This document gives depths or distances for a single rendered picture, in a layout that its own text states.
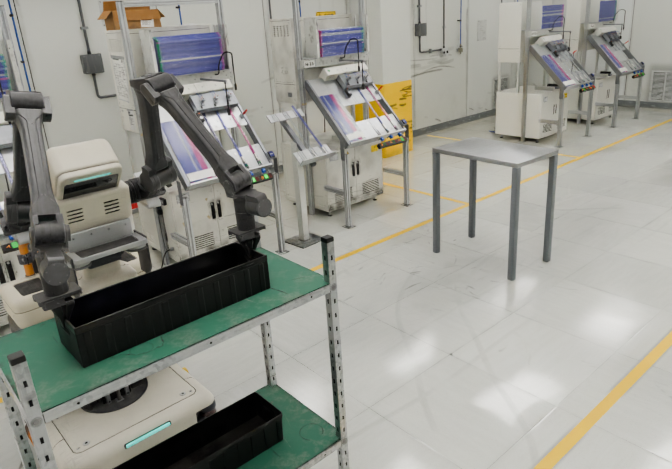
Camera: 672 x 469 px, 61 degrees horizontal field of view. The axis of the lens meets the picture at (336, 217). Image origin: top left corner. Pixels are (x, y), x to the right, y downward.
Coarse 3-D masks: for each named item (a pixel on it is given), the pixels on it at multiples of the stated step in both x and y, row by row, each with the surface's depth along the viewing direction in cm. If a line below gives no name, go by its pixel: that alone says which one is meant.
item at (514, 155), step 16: (448, 144) 407; (464, 144) 404; (480, 144) 401; (496, 144) 398; (512, 144) 395; (432, 160) 403; (480, 160) 369; (496, 160) 359; (512, 160) 355; (528, 160) 354; (432, 176) 407; (512, 176) 353; (512, 192) 356; (512, 208) 359; (512, 224) 362; (512, 240) 366; (544, 240) 395; (512, 256) 369; (544, 256) 398; (512, 272) 372
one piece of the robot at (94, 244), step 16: (112, 224) 197; (128, 224) 201; (80, 240) 191; (96, 240) 195; (112, 240) 198; (128, 240) 198; (144, 240) 197; (64, 256) 188; (80, 256) 186; (96, 256) 187; (112, 256) 201; (144, 256) 205
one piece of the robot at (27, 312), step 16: (128, 256) 244; (32, 272) 229; (144, 272) 240; (0, 288) 224; (16, 288) 221; (32, 288) 219; (16, 304) 210; (32, 304) 212; (16, 320) 212; (32, 320) 213; (96, 400) 237
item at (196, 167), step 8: (168, 128) 390; (176, 128) 394; (168, 136) 387; (176, 136) 390; (184, 136) 393; (176, 144) 387; (184, 144) 390; (192, 144) 393; (176, 152) 384; (184, 152) 387; (192, 152) 390; (184, 160) 384; (192, 160) 387; (200, 160) 390; (184, 168) 381; (192, 168) 384; (200, 168) 387; (208, 168) 390; (192, 176) 381; (200, 176) 384; (208, 176) 386; (216, 176) 389
